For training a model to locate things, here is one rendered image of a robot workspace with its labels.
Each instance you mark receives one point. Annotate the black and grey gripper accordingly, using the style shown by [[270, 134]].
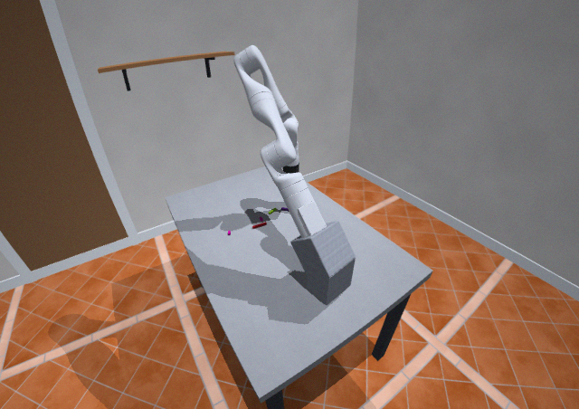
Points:
[[292, 167]]

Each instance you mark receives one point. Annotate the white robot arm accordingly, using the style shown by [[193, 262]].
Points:
[[270, 108]]

